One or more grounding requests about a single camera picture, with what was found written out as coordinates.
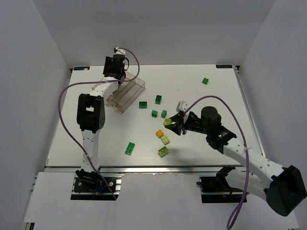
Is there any pale green small lego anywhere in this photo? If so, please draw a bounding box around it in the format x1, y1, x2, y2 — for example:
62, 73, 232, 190
163, 118, 172, 126

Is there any pale green 2x2 lego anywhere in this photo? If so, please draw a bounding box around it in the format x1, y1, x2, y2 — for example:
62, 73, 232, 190
160, 135, 170, 145

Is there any orange face 2x2 lego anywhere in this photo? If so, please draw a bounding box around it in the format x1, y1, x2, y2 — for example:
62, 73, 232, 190
156, 129, 164, 138

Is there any lime green 2x2 lego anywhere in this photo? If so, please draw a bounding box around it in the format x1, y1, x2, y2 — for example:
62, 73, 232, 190
158, 146, 169, 158

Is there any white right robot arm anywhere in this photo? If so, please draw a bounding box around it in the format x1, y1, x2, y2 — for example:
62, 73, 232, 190
166, 101, 307, 217

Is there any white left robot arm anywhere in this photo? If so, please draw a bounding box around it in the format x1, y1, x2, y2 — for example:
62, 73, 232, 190
77, 49, 126, 173

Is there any green lego brick center-right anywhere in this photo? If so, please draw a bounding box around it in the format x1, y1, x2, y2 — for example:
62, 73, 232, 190
161, 110, 167, 118

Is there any green lego brick center-left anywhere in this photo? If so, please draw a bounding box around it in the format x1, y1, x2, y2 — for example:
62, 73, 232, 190
151, 110, 158, 117

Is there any clear three-compartment organizer tray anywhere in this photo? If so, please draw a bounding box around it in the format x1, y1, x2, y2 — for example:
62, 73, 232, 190
106, 72, 145, 113

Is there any green upturned 2x2 lego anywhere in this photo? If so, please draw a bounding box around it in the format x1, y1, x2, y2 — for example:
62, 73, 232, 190
155, 95, 162, 104

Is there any green upturned 2x3 lego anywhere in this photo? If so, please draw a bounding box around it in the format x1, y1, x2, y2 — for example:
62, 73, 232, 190
139, 101, 147, 109

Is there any blue left corner label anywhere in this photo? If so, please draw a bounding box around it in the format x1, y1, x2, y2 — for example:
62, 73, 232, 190
73, 66, 90, 71

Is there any blue corner label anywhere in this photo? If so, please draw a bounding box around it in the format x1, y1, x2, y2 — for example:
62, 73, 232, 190
215, 64, 233, 69
73, 66, 90, 71

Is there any green far 2x2 lego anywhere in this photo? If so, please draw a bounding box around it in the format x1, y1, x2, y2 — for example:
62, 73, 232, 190
202, 78, 209, 85

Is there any green flat 2x4 lego plate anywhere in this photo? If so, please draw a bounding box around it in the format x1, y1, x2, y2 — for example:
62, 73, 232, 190
125, 142, 135, 155

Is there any blue right corner label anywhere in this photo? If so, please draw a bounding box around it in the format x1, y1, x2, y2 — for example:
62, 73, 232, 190
215, 64, 233, 69

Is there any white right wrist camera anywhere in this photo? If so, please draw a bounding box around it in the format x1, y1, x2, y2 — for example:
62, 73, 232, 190
176, 101, 188, 123

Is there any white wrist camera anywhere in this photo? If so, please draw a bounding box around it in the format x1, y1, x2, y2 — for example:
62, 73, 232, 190
113, 47, 126, 56
176, 101, 188, 123

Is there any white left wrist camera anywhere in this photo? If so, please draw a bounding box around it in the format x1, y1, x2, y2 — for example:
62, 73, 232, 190
113, 47, 126, 56

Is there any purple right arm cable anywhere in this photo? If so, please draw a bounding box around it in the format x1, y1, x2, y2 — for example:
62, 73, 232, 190
182, 95, 251, 229

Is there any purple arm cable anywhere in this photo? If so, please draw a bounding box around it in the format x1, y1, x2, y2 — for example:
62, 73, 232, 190
59, 47, 141, 201
182, 95, 251, 229

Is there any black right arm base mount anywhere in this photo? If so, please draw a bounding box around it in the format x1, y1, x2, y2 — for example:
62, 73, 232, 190
196, 165, 243, 204

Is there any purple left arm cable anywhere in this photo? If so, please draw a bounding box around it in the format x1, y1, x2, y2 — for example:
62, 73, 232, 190
59, 47, 141, 201

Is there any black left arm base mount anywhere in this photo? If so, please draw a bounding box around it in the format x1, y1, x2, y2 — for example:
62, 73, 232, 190
71, 170, 121, 201

